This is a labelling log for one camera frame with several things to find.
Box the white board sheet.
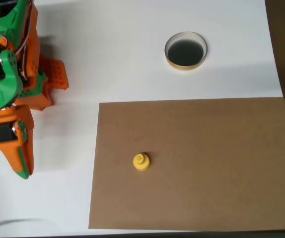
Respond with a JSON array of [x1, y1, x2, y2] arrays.
[[0, 0, 285, 238]]

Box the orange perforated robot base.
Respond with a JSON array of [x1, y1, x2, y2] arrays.
[[15, 55, 70, 112]]

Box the small yellow plastic piece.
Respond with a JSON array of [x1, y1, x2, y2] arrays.
[[133, 152, 150, 173]]

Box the brown cardboard sheet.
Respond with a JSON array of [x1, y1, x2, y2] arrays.
[[88, 97, 285, 231]]

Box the white red black servo cable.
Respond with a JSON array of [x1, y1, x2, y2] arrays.
[[15, 0, 34, 55]]

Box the round dish with gold rim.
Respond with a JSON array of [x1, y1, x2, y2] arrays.
[[164, 31, 208, 71]]

